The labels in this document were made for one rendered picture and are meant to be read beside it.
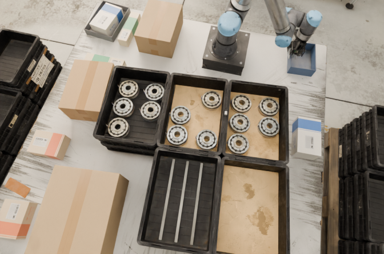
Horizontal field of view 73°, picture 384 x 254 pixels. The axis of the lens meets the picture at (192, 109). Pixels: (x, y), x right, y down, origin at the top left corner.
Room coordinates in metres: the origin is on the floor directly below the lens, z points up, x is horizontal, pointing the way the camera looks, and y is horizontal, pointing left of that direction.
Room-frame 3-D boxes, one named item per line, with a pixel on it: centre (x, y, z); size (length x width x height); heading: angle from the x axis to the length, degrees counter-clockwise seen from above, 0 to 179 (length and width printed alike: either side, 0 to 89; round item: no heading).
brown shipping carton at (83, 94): (0.69, 0.56, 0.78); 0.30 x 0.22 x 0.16; 175
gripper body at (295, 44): (0.94, -0.60, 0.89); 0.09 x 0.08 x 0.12; 171
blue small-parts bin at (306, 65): (0.96, -0.67, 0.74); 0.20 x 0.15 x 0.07; 171
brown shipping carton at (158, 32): (1.14, 0.21, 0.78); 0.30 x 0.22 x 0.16; 168
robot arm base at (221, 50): (0.99, -0.19, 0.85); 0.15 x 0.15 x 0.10
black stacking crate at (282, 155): (0.47, -0.31, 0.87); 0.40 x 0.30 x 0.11; 173
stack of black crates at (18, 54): (1.06, 1.28, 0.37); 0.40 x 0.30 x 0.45; 167
